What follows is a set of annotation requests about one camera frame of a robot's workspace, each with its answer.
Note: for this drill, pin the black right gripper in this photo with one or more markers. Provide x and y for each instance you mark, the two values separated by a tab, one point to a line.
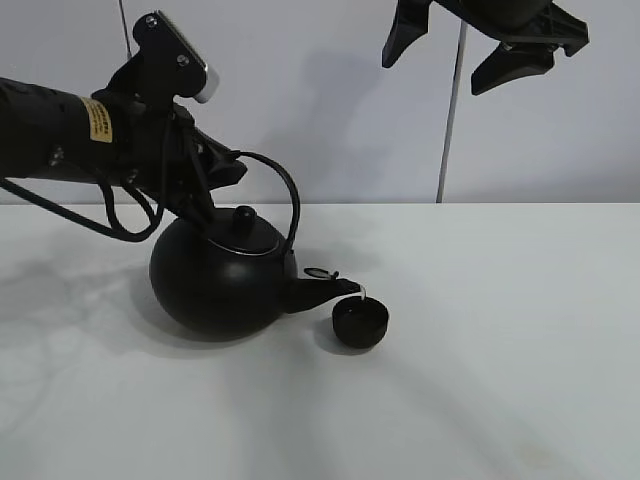
527	25

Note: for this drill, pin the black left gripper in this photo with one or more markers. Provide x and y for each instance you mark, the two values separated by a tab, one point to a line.
170	159

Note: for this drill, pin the black teapot with handle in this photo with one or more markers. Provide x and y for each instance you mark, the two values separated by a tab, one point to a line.
238	275

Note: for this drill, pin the small black teacup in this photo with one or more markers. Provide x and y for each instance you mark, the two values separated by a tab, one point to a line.
360	322

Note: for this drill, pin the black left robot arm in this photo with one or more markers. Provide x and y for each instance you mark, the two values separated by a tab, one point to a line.
55	135

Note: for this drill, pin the grey metal background pole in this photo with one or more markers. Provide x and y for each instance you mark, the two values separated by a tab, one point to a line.
451	114

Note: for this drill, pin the thin dark background pole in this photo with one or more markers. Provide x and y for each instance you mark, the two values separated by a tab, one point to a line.
125	29

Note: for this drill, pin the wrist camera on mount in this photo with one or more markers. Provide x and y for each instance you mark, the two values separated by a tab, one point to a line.
165	66

